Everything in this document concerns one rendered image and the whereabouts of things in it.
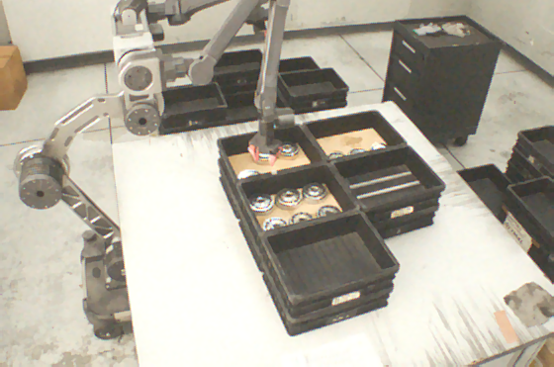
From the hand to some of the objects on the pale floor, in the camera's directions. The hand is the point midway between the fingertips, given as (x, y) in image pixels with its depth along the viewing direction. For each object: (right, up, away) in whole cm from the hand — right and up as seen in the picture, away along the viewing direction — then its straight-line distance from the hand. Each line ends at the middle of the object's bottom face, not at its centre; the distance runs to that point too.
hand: (264, 161), depth 191 cm
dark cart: (+118, +14, +201) cm, 233 cm away
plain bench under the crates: (+18, -82, +69) cm, 109 cm away
